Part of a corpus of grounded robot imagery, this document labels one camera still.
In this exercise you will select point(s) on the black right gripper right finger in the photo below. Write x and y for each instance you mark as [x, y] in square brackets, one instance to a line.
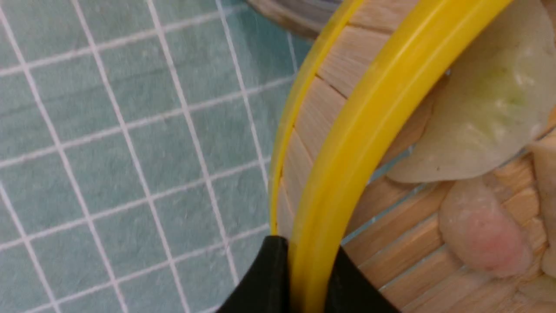
[350, 292]

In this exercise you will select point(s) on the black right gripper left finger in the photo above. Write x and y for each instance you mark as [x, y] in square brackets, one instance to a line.
[265, 286]

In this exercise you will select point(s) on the bamboo steamer basket yellow rim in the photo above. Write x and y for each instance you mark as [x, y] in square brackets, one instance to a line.
[358, 108]

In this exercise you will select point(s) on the stainless steel pot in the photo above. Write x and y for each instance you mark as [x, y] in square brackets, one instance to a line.
[304, 18]

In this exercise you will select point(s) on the pink dumpling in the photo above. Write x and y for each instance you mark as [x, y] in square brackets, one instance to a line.
[481, 233]

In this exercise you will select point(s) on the green checkered tablecloth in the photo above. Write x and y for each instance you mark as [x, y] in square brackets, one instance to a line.
[135, 146]

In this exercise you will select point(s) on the pale green front dumpling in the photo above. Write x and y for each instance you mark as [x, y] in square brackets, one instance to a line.
[497, 98]

